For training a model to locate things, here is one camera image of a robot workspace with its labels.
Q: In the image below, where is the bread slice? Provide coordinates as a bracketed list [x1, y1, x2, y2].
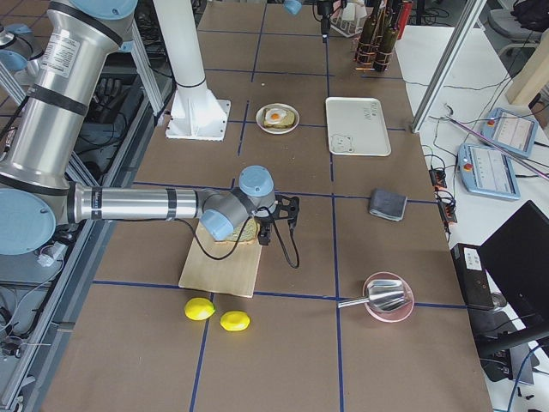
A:
[262, 106, 296, 129]
[217, 218, 260, 244]

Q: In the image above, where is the copper wire bottle rack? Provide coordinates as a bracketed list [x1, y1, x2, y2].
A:
[353, 35, 395, 72]

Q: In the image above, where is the dark green wine bottle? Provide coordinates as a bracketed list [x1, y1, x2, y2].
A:
[373, 1, 400, 72]

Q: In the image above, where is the grey folded cloth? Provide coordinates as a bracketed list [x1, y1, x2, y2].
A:
[368, 188, 407, 221]

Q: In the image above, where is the yellow lemon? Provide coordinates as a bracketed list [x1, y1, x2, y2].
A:
[220, 311, 250, 332]
[184, 297, 216, 321]

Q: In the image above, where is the white round plate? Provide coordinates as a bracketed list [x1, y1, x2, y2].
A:
[256, 103, 300, 135]

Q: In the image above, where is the metal scoop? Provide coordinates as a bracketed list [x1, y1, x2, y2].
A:
[337, 279, 408, 312]

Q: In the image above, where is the black laptop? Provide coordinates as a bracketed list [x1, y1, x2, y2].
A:
[449, 199, 549, 361]

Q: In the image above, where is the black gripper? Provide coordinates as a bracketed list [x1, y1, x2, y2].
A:
[257, 194, 299, 245]

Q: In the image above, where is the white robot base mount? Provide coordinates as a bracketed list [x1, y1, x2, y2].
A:
[154, 0, 231, 141]

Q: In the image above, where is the fried egg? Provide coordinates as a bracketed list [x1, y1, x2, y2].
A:
[265, 108, 287, 124]

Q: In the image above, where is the aluminium frame post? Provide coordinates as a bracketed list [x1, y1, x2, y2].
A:
[411, 0, 487, 133]

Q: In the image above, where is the wooden cutting board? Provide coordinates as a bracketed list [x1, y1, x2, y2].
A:
[178, 225, 262, 298]

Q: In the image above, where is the pink bowl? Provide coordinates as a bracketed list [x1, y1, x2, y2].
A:
[362, 271, 415, 323]

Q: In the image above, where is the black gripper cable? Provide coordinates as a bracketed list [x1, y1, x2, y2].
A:
[175, 204, 300, 270]

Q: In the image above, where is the blue teach pendant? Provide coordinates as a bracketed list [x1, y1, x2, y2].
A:
[457, 143, 521, 200]
[482, 107, 538, 159]

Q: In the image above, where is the cream bear tray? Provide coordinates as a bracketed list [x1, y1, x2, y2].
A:
[325, 97, 391, 157]

